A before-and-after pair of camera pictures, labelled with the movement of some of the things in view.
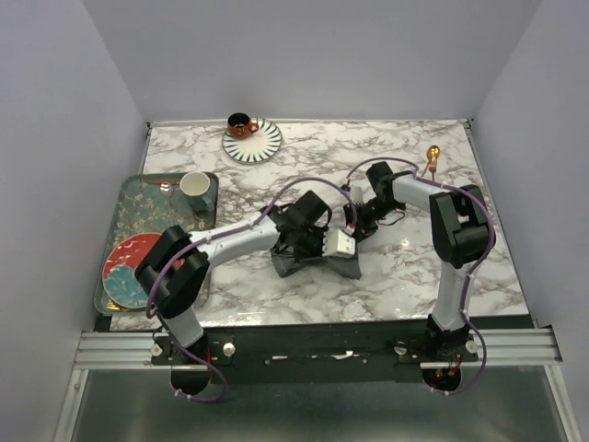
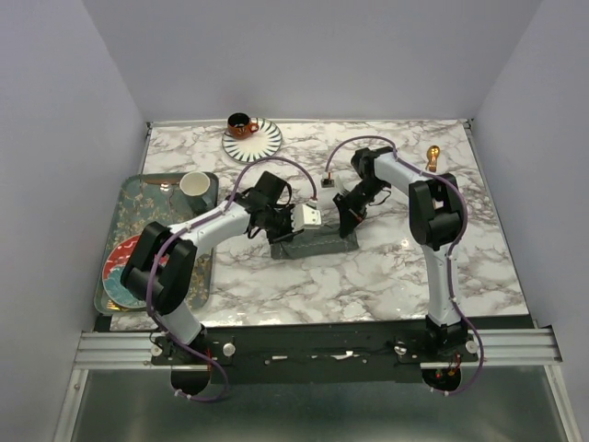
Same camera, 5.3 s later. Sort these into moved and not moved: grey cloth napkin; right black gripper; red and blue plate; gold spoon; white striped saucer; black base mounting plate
Moved: right black gripper; grey cloth napkin
Not moved: gold spoon; red and blue plate; white striped saucer; black base mounting plate
